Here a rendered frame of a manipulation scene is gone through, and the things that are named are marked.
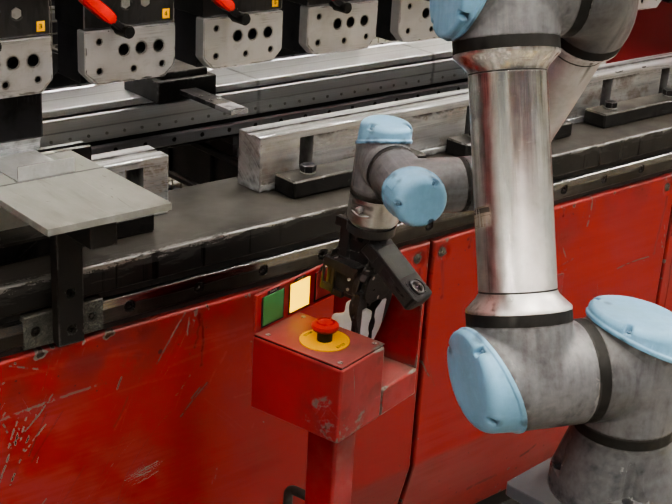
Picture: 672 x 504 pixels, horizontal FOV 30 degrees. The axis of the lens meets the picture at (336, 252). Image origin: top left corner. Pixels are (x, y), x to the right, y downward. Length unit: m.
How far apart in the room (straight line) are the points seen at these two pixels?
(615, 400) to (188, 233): 0.77
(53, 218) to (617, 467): 0.74
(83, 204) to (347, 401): 0.45
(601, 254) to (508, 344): 1.30
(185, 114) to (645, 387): 1.13
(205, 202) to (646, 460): 0.88
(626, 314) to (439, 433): 1.07
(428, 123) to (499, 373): 1.04
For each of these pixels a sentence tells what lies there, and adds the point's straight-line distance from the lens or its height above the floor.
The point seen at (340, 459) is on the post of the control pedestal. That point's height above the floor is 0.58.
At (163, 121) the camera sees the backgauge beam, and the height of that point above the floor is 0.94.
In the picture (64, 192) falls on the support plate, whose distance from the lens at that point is 1.68.
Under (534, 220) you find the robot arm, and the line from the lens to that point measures 1.33.
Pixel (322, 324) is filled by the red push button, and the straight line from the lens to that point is 1.76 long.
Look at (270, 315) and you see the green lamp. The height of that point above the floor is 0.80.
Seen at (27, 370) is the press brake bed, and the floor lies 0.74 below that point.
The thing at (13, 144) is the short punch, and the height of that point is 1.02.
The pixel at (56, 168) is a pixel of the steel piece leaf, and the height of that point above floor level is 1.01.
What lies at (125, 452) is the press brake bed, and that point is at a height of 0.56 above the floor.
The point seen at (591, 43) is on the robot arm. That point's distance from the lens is 1.44.
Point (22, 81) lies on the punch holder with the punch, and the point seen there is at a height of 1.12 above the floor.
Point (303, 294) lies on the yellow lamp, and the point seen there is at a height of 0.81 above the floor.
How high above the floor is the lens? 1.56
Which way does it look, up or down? 22 degrees down
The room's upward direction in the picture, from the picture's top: 3 degrees clockwise
